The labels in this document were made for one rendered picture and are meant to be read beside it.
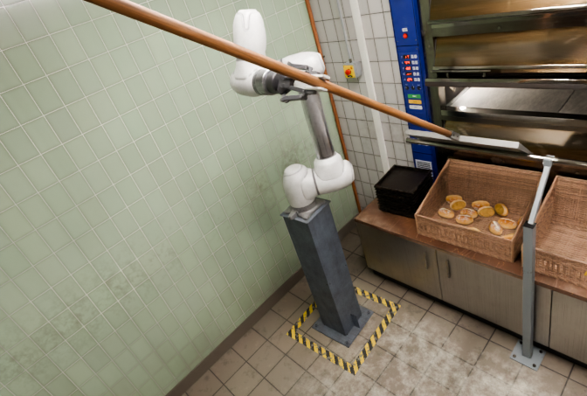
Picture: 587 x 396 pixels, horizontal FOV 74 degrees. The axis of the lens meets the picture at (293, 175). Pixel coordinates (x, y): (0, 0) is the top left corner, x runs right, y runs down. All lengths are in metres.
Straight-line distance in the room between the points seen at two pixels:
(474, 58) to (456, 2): 0.31
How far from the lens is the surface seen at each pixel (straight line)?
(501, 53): 2.32
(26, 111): 2.11
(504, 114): 2.46
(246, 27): 1.39
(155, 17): 0.89
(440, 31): 2.42
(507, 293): 2.46
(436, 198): 2.65
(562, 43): 2.24
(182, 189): 2.40
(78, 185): 2.20
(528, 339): 2.58
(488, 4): 2.27
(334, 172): 2.06
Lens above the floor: 2.25
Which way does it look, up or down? 29 degrees down
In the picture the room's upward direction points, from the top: 19 degrees counter-clockwise
